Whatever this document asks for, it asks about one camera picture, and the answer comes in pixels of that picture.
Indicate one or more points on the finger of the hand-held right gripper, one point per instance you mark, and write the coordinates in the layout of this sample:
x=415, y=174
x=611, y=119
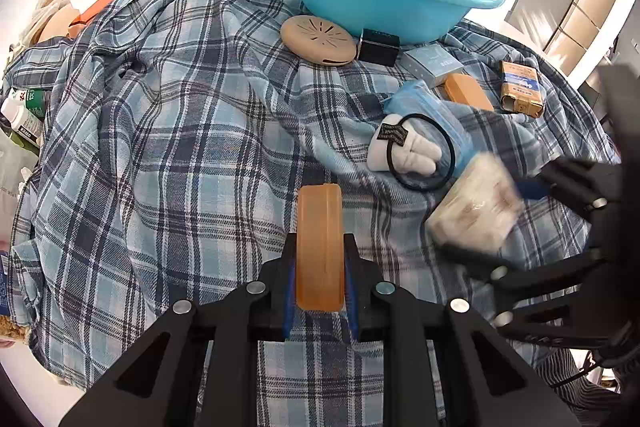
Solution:
x=550, y=272
x=575, y=187

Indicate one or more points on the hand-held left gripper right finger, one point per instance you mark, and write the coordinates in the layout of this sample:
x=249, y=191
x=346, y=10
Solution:
x=352, y=307

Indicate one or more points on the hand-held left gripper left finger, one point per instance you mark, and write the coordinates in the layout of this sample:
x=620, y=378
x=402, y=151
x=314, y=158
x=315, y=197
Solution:
x=287, y=307

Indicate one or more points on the amber soap box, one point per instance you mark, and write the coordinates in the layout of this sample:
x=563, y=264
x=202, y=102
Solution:
x=467, y=92
x=320, y=247

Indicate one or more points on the cream tissue pack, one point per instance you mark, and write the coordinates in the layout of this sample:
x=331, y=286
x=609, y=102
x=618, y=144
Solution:
x=475, y=207

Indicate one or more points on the light blue wipes packet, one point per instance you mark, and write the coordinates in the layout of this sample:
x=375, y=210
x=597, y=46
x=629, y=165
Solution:
x=430, y=107

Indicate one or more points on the person's striped clothing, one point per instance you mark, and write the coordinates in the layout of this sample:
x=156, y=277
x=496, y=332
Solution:
x=570, y=377

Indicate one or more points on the yellow cigarette carton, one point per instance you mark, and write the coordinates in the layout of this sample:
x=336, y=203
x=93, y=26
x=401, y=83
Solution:
x=520, y=87

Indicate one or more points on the grey-blue box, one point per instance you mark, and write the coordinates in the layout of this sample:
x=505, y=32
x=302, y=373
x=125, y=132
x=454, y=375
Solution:
x=432, y=64

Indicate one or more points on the blue plaid shirt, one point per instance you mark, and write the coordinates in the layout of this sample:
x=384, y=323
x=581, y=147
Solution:
x=175, y=132

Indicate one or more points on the small black box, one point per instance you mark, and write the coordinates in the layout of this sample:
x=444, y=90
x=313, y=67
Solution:
x=377, y=47

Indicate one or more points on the beige oval case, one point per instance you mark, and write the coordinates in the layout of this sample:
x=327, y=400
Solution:
x=315, y=39

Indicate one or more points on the clear plastic bag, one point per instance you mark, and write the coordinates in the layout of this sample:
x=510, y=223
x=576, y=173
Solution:
x=12, y=192

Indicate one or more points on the white tube with black label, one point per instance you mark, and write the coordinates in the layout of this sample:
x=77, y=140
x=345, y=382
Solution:
x=20, y=127

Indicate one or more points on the green and white bottle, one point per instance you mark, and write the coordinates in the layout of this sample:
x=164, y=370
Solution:
x=30, y=102

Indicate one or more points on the orange tissue pack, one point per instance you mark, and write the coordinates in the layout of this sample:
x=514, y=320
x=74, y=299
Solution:
x=95, y=12

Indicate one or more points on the beige pouch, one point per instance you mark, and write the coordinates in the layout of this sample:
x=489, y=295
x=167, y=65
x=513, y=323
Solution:
x=55, y=24

